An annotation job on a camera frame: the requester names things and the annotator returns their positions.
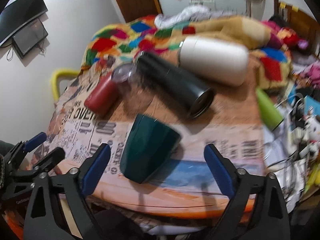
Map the dark green mug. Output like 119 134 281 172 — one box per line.
120 114 181 184

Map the red metal bottle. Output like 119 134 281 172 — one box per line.
84 72 120 118

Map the newspaper print cloth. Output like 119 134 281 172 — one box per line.
7 52 268 240

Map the green bottle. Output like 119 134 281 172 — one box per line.
255 87 284 131

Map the black thermos bottle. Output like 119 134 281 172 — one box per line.
136 51 215 119

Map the white thermos bottle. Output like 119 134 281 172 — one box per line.
178 36 249 87

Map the colourful patchwork blanket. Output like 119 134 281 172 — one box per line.
81 14 293 91

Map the red plush toy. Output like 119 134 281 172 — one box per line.
277 27 309 50

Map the grey white crumpled cloth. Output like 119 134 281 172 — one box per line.
154 4 235 29

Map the wooden bed headboard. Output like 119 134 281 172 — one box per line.
273 0 319 57

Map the small white cabinet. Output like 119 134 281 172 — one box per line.
189 0 217 11

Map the yellow tube frame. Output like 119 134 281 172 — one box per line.
50 68 80 102

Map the small black wall monitor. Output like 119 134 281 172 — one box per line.
12 18 48 59

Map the wall mounted black television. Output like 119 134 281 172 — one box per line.
0 0 48 46

